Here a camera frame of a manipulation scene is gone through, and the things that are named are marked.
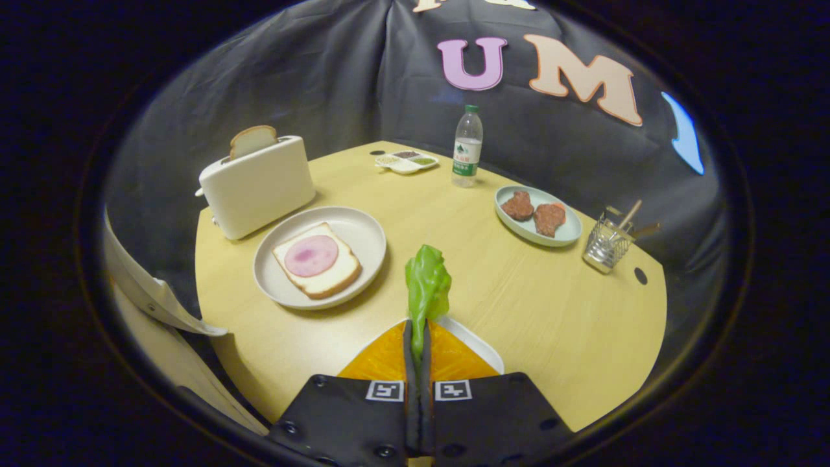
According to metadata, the pale blue plate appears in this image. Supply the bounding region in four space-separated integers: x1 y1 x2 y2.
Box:
495 186 583 248

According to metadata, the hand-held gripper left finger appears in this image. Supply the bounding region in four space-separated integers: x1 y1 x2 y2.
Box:
267 319 423 467

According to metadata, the metal wire utensil holder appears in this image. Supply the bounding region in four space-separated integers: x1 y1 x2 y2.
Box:
582 206 635 274

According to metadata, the wooden utensil handle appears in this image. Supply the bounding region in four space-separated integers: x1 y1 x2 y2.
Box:
613 199 643 234

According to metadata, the white plate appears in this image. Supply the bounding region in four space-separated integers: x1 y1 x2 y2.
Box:
360 316 505 376

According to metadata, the brown-crust toast slice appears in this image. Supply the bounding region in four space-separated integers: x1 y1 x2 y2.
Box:
229 125 278 160

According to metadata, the brown meat patty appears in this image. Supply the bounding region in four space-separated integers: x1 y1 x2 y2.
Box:
534 202 567 238
501 190 535 222

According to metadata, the green lettuce leaf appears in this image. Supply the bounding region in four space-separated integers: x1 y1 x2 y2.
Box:
405 245 453 364

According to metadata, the clear plastic water bottle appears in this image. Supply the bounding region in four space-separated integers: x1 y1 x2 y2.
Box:
452 104 484 188

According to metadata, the white bread slice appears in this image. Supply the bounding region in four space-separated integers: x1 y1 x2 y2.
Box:
272 222 362 300

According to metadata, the pink ham slice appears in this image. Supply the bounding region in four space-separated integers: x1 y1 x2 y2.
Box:
284 235 340 278

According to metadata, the cream round plate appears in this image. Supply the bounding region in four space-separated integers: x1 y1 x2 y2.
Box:
253 206 388 311

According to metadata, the white divided seed dish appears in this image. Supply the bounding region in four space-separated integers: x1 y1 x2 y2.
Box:
375 150 440 175

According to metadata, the white toaster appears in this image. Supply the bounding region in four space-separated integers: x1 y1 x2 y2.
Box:
195 135 316 241

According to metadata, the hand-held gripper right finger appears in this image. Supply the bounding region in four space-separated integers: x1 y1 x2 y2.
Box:
418 319 575 467

